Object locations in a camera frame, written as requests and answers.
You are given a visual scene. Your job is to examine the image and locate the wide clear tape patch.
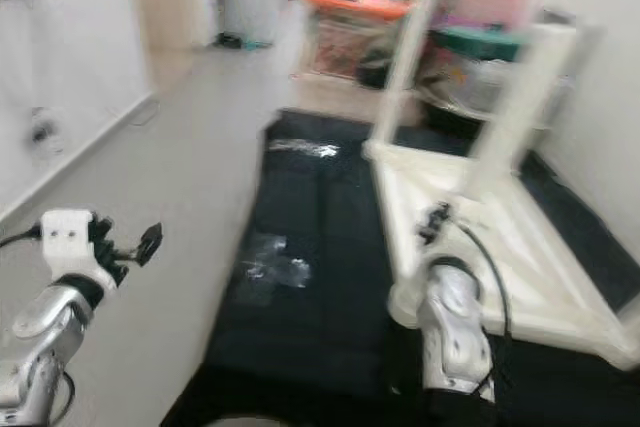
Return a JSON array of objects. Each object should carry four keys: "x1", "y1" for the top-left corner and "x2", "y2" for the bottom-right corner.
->
[{"x1": 242, "y1": 232, "x2": 313, "y2": 293}]

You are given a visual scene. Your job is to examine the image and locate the long clear tape strip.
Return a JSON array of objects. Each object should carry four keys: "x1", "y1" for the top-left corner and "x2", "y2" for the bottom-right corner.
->
[{"x1": 268, "y1": 137, "x2": 341, "y2": 159}]

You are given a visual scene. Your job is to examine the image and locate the black tablecloth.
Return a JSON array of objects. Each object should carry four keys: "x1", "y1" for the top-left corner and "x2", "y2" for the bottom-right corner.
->
[{"x1": 160, "y1": 109, "x2": 640, "y2": 427}]

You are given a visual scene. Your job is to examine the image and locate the green head mop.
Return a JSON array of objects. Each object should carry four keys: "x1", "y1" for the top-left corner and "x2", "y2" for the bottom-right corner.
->
[{"x1": 215, "y1": 32, "x2": 271, "y2": 51}]

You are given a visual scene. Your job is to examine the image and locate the beige cardboard box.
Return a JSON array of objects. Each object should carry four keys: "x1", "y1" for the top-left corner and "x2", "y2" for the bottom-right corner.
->
[{"x1": 290, "y1": 67, "x2": 391, "y2": 114}]

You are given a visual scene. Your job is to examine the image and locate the white refrigerator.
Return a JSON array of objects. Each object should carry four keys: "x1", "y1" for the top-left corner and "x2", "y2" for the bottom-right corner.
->
[{"x1": 225, "y1": 0, "x2": 296, "y2": 46}]

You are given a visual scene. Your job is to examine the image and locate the white plastic table top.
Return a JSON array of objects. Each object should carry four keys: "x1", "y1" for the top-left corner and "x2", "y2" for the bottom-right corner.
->
[{"x1": 363, "y1": 132, "x2": 640, "y2": 370}]

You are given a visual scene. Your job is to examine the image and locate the black wok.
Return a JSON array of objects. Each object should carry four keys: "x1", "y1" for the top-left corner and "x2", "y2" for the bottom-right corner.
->
[{"x1": 415, "y1": 77, "x2": 551, "y2": 134}]

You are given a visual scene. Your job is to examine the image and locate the clear plastic storage box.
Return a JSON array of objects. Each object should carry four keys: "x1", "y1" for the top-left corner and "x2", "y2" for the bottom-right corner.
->
[{"x1": 440, "y1": 52, "x2": 561, "y2": 118}]

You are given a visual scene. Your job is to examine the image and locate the pink plastic container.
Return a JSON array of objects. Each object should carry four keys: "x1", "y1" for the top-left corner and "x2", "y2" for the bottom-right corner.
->
[{"x1": 455, "y1": 0, "x2": 526, "y2": 33}]

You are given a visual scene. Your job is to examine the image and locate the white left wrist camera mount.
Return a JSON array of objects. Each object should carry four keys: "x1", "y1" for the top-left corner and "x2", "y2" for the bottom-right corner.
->
[{"x1": 40, "y1": 209, "x2": 116, "y2": 283}]

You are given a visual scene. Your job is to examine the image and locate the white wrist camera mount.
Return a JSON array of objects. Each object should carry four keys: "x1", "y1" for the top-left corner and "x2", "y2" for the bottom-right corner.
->
[
  {"x1": 415, "y1": 232, "x2": 471, "y2": 268},
  {"x1": 40, "y1": 209, "x2": 116, "y2": 283}
]

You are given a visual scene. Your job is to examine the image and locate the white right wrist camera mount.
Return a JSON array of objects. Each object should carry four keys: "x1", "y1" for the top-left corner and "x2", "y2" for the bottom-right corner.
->
[{"x1": 415, "y1": 232, "x2": 471, "y2": 268}]

